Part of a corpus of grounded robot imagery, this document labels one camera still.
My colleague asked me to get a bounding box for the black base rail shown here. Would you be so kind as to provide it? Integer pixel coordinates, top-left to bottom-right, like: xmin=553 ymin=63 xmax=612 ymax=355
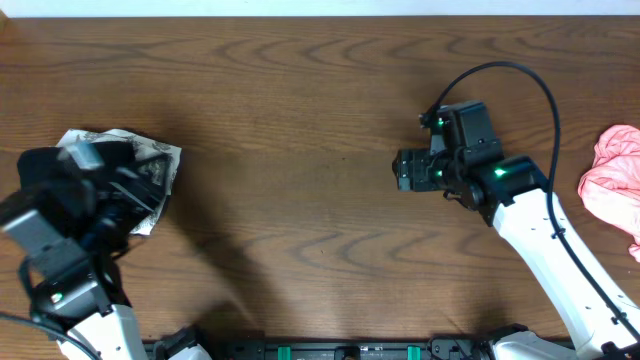
xmin=144 ymin=327 xmax=494 ymax=360

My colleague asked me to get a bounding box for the pink crumpled cloth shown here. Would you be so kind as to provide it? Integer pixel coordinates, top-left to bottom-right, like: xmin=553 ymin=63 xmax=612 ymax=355
xmin=577 ymin=125 xmax=639 ymax=262

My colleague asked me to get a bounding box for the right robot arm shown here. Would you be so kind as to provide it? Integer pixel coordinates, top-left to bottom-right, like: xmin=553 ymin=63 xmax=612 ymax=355
xmin=392 ymin=149 xmax=639 ymax=359

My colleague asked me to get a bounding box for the black t-shirt with logo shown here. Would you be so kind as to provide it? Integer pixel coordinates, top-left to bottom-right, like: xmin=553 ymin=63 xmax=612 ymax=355
xmin=17 ymin=141 xmax=135 ymax=215

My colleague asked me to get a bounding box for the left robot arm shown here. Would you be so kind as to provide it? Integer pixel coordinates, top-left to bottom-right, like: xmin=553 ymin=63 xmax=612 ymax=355
xmin=1 ymin=155 xmax=210 ymax=360

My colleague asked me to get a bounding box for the white fern-print cloth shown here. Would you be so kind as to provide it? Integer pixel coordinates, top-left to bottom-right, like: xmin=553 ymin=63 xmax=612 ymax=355
xmin=54 ymin=128 xmax=184 ymax=237

